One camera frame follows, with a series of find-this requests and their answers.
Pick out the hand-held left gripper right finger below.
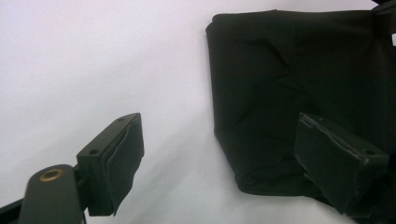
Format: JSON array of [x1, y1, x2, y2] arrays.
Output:
[[293, 112, 390, 217]]

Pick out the black shorts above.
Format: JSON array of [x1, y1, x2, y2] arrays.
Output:
[[205, 8, 396, 224]]

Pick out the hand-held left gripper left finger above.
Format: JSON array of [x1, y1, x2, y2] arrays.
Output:
[[76, 112, 145, 217]]

